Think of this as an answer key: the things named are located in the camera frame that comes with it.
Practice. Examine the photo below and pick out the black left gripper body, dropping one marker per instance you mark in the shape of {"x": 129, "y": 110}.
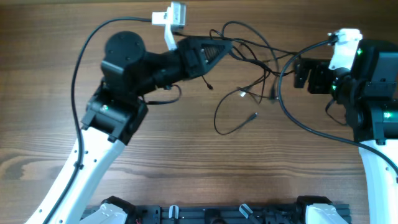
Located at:
{"x": 189, "y": 59}

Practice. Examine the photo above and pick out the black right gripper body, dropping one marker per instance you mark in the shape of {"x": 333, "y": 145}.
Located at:
{"x": 321, "y": 79}

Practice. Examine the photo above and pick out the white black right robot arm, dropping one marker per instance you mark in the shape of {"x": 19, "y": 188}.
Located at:
{"x": 366, "y": 89}

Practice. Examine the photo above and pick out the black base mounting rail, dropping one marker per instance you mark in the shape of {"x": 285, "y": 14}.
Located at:
{"x": 306, "y": 209}

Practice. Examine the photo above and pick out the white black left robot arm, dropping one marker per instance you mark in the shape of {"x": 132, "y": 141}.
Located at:
{"x": 115, "y": 112}

